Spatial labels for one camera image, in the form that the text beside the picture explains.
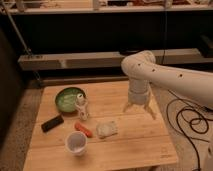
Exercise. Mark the green bowl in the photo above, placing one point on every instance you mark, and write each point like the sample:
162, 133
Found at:
66, 98

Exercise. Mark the black rectangular remote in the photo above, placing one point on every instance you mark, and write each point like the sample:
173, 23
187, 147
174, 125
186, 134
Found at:
52, 123

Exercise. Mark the upper metal shelf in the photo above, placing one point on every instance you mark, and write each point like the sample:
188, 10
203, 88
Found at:
100, 6

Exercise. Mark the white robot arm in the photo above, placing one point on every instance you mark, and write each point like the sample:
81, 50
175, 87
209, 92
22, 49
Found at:
141, 69

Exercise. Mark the low grey shelf bench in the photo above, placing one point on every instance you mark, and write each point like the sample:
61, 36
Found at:
106, 59

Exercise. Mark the white paper cup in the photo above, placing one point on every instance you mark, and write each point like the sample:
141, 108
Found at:
76, 143

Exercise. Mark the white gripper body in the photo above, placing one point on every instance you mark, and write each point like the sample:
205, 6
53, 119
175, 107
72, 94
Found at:
138, 98

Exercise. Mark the orange carrot toy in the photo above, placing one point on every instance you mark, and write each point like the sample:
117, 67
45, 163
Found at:
83, 129

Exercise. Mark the small white bottle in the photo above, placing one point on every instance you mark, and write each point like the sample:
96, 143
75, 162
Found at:
81, 105

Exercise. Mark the diagonal metal pole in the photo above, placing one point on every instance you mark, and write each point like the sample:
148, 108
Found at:
27, 50

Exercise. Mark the wooden table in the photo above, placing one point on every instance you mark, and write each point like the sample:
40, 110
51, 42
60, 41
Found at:
112, 138

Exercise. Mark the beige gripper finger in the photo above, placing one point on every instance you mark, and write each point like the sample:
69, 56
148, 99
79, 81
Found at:
127, 106
149, 110

